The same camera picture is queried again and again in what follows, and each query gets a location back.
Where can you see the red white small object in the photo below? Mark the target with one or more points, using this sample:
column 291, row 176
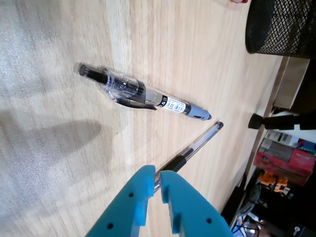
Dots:
column 238, row 1

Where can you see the grey cardboard box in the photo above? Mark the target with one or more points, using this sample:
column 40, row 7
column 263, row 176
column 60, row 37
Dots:
column 281, row 138

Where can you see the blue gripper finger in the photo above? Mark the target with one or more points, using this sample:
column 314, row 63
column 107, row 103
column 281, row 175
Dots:
column 195, row 212
column 133, row 197

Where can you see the black mesh pen holder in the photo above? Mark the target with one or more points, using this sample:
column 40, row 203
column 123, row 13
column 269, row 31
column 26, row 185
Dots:
column 279, row 29

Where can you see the light wooden furniture panel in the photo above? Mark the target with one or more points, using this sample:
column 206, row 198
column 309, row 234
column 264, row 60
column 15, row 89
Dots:
column 292, row 81

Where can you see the orange object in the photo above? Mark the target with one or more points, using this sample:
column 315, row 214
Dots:
column 271, row 180

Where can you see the clear stick pen black cap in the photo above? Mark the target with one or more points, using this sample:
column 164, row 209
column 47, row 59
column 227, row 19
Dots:
column 197, row 143

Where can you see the red cardboard box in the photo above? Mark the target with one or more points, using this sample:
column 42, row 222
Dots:
column 296, row 163

